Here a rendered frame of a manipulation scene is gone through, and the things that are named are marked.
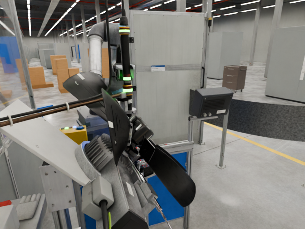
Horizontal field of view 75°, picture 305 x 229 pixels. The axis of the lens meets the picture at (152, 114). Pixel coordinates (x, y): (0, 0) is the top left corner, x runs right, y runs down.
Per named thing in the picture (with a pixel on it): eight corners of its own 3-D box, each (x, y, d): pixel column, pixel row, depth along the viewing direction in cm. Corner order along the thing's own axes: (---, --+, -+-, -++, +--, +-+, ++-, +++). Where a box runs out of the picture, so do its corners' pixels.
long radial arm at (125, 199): (92, 176, 78) (114, 155, 78) (106, 186, 81) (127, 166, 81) (96, 241, 52) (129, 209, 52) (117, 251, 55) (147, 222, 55)
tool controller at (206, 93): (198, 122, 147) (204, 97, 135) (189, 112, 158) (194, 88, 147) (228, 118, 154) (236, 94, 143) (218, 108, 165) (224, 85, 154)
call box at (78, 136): (60, 150, 121) (57, 133, 117) (61, 142, 130) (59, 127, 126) (87, 146, 125) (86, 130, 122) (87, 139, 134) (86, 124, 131)
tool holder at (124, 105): (125, 116, 88) (124, 94, 85) (115, 113, 92) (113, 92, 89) (139, 111, 95) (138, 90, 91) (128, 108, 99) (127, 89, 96)
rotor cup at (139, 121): (120, 147, 78) (144, 124, 78) (108, 127, 88) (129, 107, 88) (140, 161, 87) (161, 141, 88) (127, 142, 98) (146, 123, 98)
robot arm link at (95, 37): (85, 17, 123) (83, 85, 105) (103, 17, 126) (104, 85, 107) (87, 31, 134) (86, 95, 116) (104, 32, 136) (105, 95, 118)
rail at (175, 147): (69, 172, 130) (67, 162, 127) (70, 169, 134) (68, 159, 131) (193, 150, 155) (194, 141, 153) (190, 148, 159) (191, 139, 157)
